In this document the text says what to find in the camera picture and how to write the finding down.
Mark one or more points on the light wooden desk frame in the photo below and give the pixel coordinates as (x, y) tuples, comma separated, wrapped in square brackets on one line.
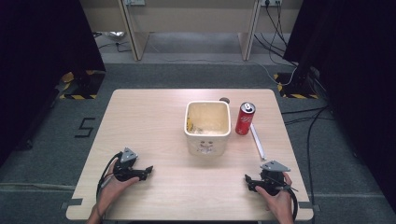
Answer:
[(137, 34)]

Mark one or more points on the black stand base striped tape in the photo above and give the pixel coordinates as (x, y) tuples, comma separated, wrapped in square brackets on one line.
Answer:
[(84, 85), (299, 88)]

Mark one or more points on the small brown round object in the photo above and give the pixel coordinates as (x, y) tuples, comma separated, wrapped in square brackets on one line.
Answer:
[(224, 100)]

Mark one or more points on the red soda can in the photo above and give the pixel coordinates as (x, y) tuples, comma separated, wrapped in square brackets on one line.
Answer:
[(244, 121)]

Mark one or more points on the white wall socket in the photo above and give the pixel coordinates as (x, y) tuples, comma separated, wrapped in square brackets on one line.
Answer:
[(271, 2)]

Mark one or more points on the person's right hand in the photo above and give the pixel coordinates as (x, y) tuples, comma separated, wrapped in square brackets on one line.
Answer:
[(280, 203)]

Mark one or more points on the person's left hand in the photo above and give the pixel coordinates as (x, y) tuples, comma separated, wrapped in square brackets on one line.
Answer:
[(109, 191)]

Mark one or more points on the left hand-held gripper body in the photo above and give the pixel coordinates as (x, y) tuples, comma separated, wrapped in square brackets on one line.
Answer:
[(124, 171)]

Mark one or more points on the black curtain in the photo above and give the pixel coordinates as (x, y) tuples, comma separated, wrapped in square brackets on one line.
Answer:
[(358, 77), (37, 62)]

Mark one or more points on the crumpled silver foil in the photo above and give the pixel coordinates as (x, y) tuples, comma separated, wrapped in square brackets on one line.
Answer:
[(114, 34)]

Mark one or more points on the cream square plastic bin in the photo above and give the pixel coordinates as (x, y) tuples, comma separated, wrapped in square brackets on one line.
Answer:
[(207, 146)]

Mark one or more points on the white flat strip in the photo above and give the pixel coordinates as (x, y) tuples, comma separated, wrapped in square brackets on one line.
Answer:
[(258, 143)]

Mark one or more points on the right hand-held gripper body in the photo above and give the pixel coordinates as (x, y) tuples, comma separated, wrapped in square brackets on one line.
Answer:
[(272, 183)]

